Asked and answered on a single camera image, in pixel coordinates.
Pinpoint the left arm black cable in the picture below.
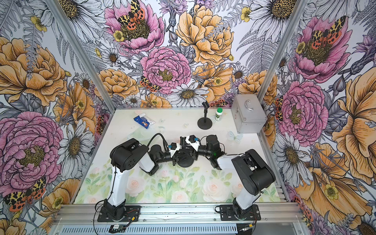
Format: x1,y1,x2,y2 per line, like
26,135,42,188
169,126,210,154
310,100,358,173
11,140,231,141
146,133,169,153

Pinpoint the white vented cable duct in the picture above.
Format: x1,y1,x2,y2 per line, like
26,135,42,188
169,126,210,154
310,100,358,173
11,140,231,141
57,224,238,235

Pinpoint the white green-capped pill bottle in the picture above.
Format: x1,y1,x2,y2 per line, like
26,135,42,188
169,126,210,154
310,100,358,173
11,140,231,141
215,108,223,121

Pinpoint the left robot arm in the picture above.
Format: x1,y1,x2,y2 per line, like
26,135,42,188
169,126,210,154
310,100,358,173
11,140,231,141
98,138,192,222

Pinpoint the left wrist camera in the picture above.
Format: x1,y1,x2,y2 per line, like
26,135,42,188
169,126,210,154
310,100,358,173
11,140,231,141
168,143,181,158

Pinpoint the blue gauze bandage packet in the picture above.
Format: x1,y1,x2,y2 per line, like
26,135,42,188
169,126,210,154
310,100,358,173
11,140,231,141
134,113,155,129

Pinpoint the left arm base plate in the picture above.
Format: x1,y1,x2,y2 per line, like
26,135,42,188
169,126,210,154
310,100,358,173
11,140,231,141
97,205,141,222

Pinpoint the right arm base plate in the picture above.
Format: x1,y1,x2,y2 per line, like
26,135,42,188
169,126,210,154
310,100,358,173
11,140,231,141
215,204,261,221

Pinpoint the black round stand base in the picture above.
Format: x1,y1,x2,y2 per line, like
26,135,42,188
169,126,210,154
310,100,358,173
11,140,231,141
197,117,212,130

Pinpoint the aluminium front rail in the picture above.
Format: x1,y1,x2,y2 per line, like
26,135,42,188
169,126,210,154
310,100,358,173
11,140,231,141
53,202,304,225

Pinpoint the silver first aid case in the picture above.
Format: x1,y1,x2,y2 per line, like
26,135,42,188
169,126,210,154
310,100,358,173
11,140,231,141
231,94,267,134

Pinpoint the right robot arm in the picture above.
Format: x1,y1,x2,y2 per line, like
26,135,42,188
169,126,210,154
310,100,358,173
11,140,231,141
180,135,276,221

